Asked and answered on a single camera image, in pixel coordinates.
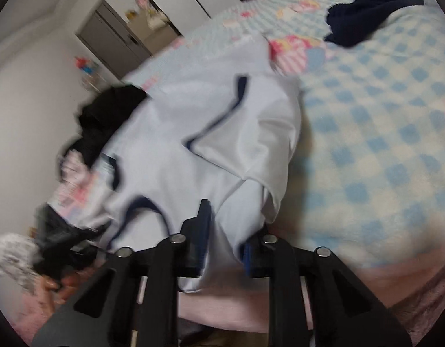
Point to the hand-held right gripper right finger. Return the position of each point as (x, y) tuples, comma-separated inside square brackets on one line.
[(247, 260)]

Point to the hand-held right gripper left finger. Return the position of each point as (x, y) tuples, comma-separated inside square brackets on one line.
[(205, 220)]

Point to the white shirt with navy trim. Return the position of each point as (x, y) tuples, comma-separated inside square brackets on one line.
[(164, 173)]

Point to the person's left hand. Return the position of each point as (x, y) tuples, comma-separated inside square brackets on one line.
[(67, 283)]

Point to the pink bed sheet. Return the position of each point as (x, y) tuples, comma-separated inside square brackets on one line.
[(222, 311)]

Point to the black cloth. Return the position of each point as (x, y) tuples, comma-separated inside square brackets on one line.
[(99, 123)]

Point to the colourful toy figure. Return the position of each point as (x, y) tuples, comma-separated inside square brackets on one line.
[(85, 65)]

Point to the blue checkered printed blanket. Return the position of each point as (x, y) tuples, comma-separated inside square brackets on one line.
[(370, 133)]

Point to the grey door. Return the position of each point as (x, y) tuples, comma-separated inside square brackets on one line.
[(110, 39)]

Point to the cluttered white shelf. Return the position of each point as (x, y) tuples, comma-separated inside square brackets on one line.
[(153, 18)]

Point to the navy knitted garment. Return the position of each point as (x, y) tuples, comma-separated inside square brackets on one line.
[(363, 14)]

